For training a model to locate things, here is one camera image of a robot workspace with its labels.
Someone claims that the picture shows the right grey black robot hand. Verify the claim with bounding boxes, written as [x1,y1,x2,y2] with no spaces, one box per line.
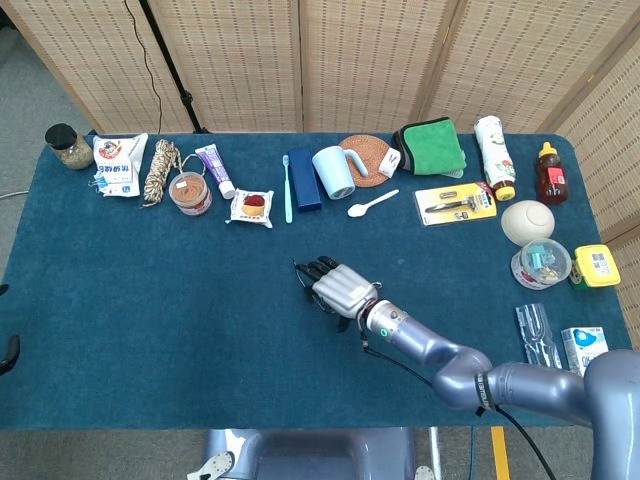
[293,255,381,334]

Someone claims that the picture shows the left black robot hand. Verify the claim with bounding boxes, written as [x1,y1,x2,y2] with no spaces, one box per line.
[0,282,24,377]

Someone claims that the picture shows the black thin-frame eyeglasses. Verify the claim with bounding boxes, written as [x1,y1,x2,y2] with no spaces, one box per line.
[292,257,339,315]

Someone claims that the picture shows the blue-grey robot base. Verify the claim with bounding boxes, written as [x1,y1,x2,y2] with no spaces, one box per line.
[187,427,436,480]

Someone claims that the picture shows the white plastic spoon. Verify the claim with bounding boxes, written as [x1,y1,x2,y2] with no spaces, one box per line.
[347,188,401,219]

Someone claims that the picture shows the light blue toothbrush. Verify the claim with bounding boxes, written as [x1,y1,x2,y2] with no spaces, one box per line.
[282,154,294,225]

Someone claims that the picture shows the dark blue rectangular box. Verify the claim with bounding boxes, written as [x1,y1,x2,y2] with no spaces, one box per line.
[287,147,324,214]

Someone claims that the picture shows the light blue mug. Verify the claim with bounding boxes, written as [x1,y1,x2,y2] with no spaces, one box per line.
[311,145,370,201]

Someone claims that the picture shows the white cake snack packet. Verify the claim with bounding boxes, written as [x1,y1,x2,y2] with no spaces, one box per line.
[224,188,275,230]

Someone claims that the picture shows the small white box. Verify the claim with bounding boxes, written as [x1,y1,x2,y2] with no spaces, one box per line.
[377,147,403,179]

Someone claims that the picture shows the razor in yellow blister pack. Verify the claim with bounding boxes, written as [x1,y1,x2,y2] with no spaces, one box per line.
[413,181,499,228]

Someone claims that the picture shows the round woven brown coaster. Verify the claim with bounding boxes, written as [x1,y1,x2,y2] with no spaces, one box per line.
[338,134,394,190]

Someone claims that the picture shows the blue carpet table cloth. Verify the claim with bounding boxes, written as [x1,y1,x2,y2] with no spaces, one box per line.
[0,132,632,432]

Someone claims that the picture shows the folded green towel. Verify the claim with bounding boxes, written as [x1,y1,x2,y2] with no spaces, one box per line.
[391,116,468,177]

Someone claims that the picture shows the purple white toothpaste tube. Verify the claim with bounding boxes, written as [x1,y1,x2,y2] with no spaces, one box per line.
[194,143,236,200]

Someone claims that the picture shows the plastic jar brown powder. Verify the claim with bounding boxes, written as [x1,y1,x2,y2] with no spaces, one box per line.
[168,171,214,217]

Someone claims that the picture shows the thin white pole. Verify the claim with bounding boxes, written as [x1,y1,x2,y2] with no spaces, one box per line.
[429,427,443,480]

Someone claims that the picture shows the beige upturned bowl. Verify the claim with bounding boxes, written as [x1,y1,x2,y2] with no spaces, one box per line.
[500,199,556,247]

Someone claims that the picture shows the clear tub of clips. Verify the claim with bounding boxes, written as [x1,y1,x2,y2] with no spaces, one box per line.
[510,237,573,291]

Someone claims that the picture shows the clear plastic blister pack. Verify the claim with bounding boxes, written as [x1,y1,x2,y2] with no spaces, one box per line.
[515,302,564,371]

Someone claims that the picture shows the white bottle yellow cap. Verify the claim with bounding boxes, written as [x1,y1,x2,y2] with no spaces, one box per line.
[473,115,517,202]

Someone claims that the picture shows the glass jar black lid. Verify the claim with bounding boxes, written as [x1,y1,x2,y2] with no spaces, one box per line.
[44,123,95,171]

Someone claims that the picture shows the white printed powder bag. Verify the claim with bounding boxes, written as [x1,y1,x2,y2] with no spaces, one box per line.
[92,132,150,199]

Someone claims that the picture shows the yellow floor tape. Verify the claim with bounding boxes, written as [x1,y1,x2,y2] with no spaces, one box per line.
[490,425,511,480]

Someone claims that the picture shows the amber honey squeeze bottle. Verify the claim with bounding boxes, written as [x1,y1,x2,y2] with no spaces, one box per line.
[535,141,570,206]

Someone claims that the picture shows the white blue mask box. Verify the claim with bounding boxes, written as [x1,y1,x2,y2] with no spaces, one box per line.
[560,326,610,377]

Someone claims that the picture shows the bamboo folding screen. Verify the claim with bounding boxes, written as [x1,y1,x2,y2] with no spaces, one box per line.
[0,0,640,351]

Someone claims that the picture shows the black tripod pole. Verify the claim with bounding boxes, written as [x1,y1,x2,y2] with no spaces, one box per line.
[138,0,211,135]

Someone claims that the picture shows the small yellow lidded box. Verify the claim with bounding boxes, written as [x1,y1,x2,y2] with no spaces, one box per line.
[568,243,622,290]

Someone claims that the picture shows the braided beige rope bundle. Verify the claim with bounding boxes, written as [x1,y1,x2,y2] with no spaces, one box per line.
[141,139,182,209]

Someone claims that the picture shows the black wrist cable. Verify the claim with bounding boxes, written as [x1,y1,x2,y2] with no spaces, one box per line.
[359,329,556,480]

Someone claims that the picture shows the thin black hanging cable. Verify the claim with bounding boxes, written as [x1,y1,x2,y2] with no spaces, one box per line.
[123,0,164,135]

